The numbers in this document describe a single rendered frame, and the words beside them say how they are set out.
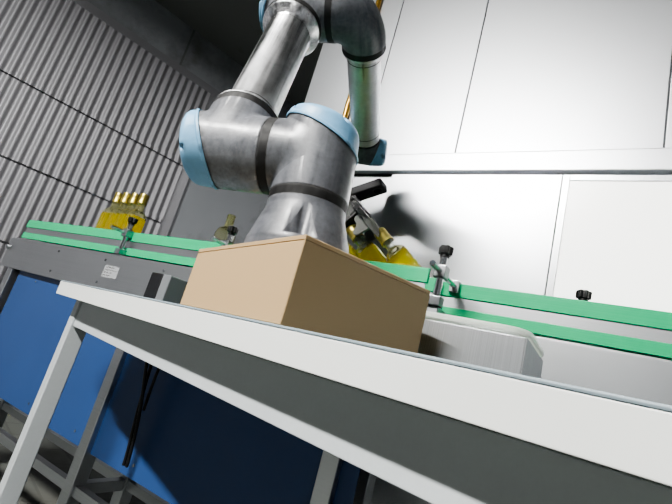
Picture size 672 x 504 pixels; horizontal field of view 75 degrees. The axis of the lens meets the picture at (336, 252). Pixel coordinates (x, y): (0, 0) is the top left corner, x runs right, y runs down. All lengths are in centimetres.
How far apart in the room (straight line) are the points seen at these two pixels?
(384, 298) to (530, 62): 109
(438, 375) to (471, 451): 6
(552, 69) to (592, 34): 14
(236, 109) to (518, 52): 104
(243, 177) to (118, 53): 290
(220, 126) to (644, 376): 79
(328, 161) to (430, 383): 38
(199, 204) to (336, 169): 296
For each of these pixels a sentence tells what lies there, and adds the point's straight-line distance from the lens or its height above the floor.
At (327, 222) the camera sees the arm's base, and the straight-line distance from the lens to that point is 58.
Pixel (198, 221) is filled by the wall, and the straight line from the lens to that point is 353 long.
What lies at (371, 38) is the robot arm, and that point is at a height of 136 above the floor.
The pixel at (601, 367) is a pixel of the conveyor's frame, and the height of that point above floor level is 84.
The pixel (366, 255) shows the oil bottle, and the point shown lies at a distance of 112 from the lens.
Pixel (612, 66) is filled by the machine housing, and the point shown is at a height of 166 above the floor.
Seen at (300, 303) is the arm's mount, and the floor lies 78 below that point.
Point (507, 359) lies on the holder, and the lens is 66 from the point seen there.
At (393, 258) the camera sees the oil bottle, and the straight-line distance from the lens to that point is 109.
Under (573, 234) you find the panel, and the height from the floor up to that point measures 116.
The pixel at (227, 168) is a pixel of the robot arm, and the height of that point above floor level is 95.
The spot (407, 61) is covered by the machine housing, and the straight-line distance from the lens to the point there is 167.
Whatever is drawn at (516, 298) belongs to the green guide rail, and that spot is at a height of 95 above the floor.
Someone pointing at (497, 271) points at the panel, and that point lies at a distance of 117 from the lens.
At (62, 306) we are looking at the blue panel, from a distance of 178.
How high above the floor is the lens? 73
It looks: 14 degrees up
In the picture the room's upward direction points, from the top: 15 degrees clockwise
